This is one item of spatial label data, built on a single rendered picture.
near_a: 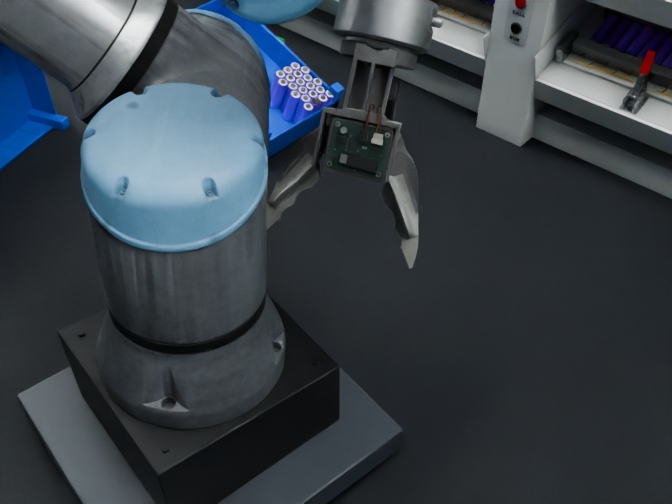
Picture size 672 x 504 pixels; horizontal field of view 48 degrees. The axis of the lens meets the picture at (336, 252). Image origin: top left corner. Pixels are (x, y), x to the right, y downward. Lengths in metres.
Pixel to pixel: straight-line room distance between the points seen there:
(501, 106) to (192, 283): 0.85
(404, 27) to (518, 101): 0.68
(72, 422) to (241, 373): 0.26
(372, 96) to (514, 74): 0.66
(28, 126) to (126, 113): 0.85
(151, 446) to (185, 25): 0.40
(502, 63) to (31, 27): 0.82
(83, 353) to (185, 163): 0.30
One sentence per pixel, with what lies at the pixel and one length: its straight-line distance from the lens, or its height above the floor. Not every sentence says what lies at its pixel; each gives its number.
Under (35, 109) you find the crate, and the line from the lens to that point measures 1.51.
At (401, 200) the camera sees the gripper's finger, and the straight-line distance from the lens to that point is 0.71.
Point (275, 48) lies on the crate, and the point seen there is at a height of 0.09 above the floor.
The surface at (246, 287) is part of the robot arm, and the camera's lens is 0.66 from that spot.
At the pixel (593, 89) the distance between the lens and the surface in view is 1.29.
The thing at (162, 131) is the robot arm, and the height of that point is 0.44.
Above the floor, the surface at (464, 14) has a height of 0.17.
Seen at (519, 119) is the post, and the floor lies 0.05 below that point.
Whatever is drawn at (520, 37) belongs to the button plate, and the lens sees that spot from 1.29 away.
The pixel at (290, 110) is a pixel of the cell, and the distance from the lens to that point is 1.36.
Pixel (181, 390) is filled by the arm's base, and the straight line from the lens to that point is 0.72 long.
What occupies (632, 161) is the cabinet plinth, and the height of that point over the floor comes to 0.04.
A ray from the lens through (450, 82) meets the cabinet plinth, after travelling 1.46.
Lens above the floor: 0.78
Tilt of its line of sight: 44 degrees down
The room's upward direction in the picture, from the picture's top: straight up
